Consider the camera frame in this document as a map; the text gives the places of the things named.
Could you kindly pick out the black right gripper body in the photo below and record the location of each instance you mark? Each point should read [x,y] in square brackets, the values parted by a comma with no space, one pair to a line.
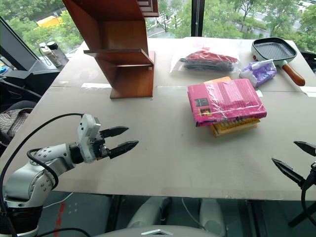
[313,170]

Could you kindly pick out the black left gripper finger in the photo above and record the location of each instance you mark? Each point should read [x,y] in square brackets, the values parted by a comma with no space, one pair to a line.
[114,131]
[123,148]

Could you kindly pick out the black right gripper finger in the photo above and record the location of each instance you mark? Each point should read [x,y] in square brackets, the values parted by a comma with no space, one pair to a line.
[306,147]
[287,170]

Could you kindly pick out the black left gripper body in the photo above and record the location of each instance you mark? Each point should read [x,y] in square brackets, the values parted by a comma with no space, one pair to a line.
[101,147]

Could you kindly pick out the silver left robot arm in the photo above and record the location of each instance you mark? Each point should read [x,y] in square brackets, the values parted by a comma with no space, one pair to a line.
[37,172]

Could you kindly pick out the yellow book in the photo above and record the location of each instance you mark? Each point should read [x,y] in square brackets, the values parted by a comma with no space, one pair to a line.
[234,124]

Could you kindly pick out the wooden shelf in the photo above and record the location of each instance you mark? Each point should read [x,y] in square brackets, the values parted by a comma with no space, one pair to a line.
[118,47]

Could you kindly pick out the pink shrink-wrapped book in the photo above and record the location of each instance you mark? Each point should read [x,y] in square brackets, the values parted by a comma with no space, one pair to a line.
[223,102]

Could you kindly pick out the silver left robot leg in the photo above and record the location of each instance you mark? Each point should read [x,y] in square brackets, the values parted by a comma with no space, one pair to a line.
[148,212]

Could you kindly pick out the silver robot leg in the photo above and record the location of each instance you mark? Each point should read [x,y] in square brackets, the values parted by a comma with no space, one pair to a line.
[212,214]
[148,212]

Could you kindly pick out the silver right robot leg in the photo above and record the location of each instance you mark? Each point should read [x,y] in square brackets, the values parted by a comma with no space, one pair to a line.
[212,214]

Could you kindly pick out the purple tissue pack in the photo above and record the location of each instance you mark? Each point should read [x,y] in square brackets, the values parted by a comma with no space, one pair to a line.
[259,72]

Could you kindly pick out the checkered cloth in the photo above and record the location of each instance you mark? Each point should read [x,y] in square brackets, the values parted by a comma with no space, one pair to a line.
[12,122]

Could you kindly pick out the clear water bottle black cap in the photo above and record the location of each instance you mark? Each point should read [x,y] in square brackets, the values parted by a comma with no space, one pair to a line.
[54,54]

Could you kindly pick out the clear bag with red-black items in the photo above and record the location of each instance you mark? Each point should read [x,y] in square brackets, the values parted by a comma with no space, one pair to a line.
[206,61]

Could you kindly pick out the dark computer monitor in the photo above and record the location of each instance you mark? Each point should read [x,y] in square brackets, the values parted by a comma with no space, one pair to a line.
[14,49]

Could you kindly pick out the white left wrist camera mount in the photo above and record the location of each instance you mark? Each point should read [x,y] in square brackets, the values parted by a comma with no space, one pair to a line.
[87,138]

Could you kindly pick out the black window frame post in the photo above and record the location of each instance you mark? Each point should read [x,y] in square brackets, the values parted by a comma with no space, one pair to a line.
[197,17]

